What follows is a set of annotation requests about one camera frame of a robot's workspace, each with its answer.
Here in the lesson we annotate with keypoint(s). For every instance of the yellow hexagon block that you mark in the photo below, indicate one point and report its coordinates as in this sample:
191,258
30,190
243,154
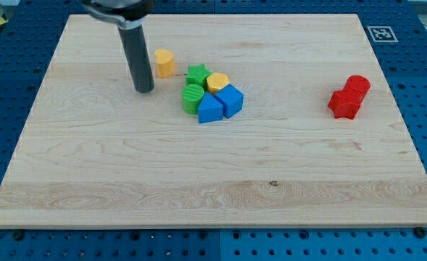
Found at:
216,82

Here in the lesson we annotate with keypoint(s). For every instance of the green star block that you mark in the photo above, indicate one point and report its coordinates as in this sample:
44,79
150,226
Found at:
198,74

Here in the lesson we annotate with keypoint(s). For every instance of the light wooden board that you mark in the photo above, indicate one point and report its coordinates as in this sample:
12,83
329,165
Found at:
97,154

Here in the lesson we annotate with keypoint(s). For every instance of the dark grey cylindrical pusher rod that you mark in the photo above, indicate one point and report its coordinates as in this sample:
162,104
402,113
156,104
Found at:
134,45

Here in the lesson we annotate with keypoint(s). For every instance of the green cylinder block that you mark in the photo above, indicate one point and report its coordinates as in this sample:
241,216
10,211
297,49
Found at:
192,95

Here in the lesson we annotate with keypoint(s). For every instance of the red cylinder block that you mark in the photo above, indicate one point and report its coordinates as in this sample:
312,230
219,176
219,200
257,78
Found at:
356,88

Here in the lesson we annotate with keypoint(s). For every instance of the blue cube block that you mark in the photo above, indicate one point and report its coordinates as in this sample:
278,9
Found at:
232,100

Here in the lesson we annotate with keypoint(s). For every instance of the blue triangle block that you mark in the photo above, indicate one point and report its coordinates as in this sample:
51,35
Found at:
210,109

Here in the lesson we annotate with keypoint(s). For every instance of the red star block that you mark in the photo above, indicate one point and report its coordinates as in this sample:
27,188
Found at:
345,104

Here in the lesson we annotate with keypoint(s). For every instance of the white fiducial marker tag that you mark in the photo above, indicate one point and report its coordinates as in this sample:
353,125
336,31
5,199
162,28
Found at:
382,34

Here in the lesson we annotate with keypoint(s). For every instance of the yellow heart block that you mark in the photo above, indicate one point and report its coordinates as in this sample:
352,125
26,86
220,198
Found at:
165,62

